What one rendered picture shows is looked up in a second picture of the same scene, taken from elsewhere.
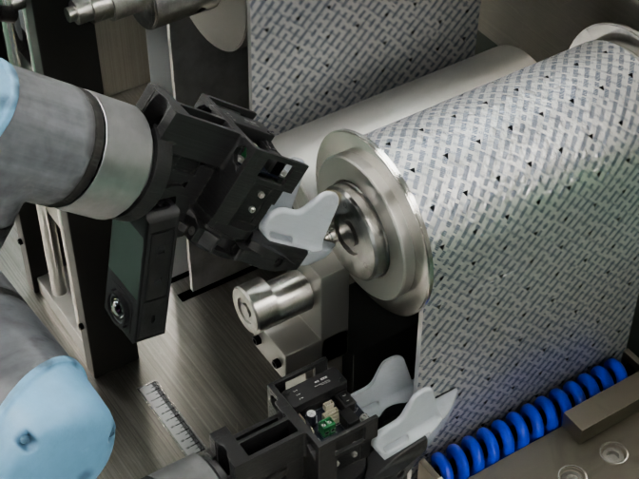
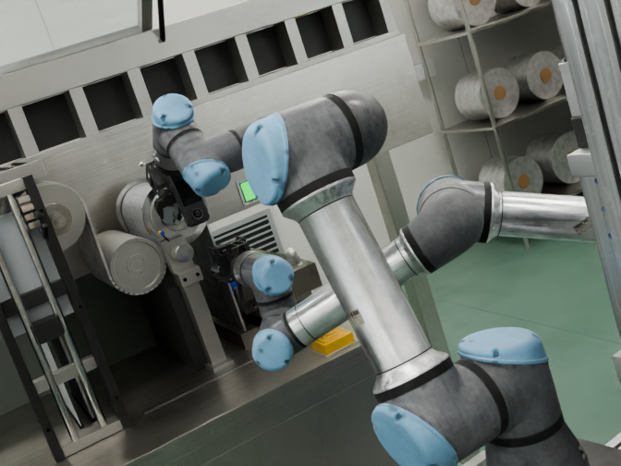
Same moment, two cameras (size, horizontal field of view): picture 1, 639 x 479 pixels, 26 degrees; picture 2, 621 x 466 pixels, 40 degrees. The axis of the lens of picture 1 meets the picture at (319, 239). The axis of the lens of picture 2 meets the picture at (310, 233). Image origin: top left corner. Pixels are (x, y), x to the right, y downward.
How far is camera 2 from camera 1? 1.81 m
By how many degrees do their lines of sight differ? 74
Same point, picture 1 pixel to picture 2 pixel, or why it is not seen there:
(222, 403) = (164, 394)
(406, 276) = not seen: hidden behind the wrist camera
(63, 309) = (89, 434)
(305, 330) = (188, 266)
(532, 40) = (76, 263)
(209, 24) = (63, 239)
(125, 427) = (164, 410)
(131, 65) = not seen: outside the picture
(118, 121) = not seen: hidden behind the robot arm
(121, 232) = (181, 187)
